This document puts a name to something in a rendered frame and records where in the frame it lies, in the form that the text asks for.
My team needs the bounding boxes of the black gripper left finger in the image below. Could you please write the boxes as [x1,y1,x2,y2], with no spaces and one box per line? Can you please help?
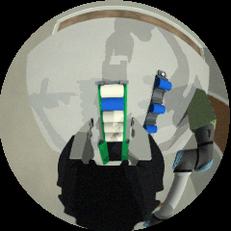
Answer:
[57,118,94,187]

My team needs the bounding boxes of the grey metal tab with hex screw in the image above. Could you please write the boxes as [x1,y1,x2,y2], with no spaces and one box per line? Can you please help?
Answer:
[158,70,167,78]

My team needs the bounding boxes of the white plastic bar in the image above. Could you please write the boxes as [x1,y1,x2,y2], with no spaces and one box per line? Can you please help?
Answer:
[104,122,123,133]
[101,84,123,98]
[105,133,123,141]
[103,111,123,122]

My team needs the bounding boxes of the blue plastic bar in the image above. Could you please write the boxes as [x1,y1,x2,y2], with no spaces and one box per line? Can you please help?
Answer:
[155,78,172,90]
[149,103,166,114]
[143,125,157,133]
[102,97,124,111]

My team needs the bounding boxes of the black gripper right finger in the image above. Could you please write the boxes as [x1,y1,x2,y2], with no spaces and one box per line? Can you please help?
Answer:
[127,117,165,193]

